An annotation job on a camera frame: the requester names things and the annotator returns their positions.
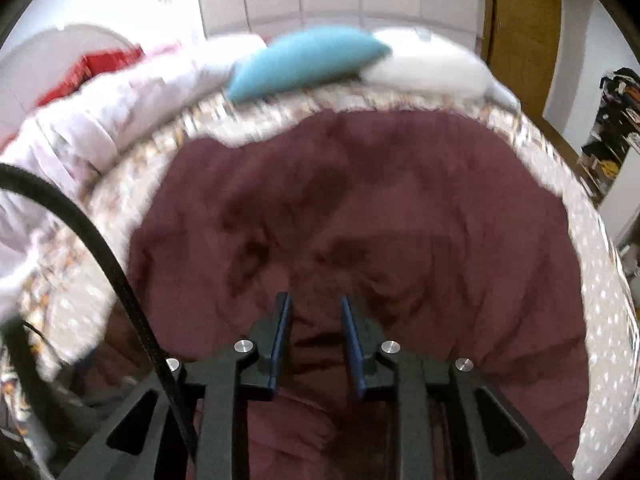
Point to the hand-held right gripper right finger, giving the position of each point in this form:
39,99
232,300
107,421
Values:
353,347

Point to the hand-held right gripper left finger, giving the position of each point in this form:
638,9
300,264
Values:
281,340

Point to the maroon puffer jacket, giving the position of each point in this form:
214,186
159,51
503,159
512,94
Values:
400,200

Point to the patterned quilted bedspread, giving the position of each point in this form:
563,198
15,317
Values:
595,280

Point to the teal pillow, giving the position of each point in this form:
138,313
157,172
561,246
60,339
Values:
305,62

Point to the pink fleece blanket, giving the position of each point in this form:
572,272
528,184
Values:
100,120

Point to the white pillow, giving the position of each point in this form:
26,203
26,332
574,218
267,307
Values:
430,67

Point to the red cloth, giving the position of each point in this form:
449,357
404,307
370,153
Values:
100,72

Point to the white shelf unit with clutter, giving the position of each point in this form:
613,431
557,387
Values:
612,125

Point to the wooden door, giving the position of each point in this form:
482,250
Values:
522,35

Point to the pink arched headboard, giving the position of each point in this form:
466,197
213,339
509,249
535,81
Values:
40,60

